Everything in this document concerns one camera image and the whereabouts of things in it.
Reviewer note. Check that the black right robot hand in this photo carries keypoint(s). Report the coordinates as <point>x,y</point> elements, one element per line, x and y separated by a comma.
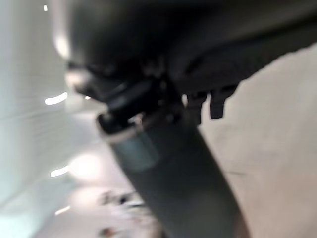
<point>173,62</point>

